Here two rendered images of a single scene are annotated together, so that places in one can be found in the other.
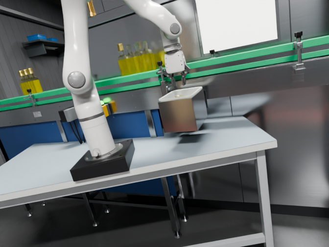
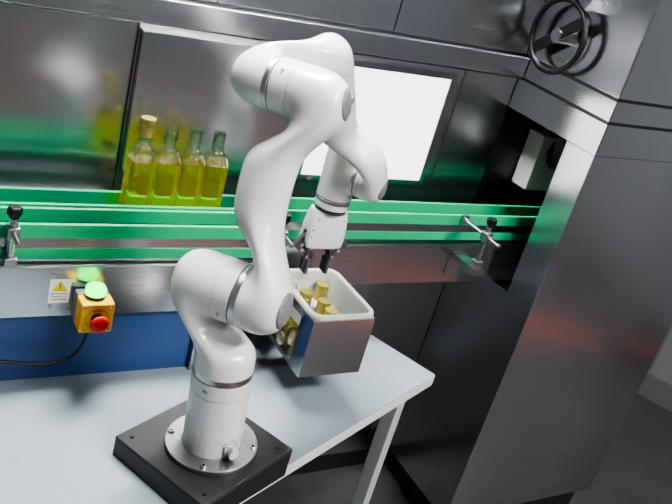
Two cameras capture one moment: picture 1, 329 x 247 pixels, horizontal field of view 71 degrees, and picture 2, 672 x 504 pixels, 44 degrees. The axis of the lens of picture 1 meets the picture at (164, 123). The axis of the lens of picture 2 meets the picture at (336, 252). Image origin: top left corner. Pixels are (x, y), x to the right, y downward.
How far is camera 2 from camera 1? 167 cm
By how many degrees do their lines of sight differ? 58
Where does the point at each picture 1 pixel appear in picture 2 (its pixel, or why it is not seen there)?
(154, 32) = (216, 96)
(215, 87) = (338, 265)
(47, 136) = not seen: outside the picture
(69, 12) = (297, 159)
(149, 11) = (363, 152)
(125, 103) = (159, 289)
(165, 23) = (380, 183)
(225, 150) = (390, 403)
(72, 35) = (283, 206)
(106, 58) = (24, 107)
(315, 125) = (407, 320)
